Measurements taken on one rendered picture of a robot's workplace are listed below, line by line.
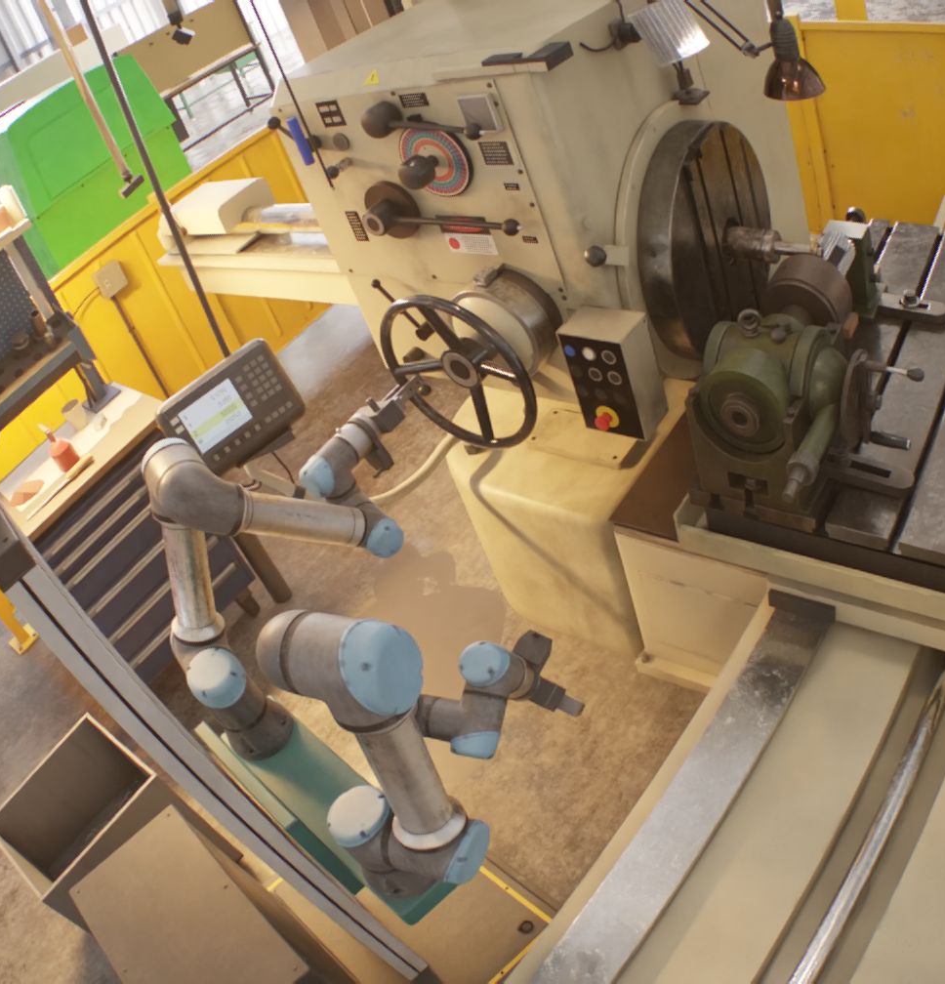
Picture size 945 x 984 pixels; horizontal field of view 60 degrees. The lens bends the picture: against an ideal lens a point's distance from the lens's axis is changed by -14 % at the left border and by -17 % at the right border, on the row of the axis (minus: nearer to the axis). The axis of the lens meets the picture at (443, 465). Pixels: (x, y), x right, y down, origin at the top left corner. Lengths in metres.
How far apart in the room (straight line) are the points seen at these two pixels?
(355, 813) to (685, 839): 0.60
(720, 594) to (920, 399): 0.77
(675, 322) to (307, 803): 1.22
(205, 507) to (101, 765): 1.48
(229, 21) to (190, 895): 9.59
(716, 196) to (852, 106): 2.16
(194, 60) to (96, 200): 4.76
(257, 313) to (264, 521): 3.10
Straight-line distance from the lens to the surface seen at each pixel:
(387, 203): 2.01
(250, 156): 4.66
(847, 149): 4.20
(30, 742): 3.91
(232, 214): 3.20
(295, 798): 1.87
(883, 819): 1.74
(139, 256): 4.31
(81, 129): 5.57
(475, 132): 1.71
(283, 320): 4.83
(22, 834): 2.95
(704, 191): 1.98
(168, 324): 4.42
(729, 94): 2.39
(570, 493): 2.56
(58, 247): 5.56
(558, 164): 1.72
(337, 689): 1.15
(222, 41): 10.45
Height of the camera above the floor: 2.27
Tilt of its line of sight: 37 degrees down
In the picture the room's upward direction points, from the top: 24 degrees counter-clockwise
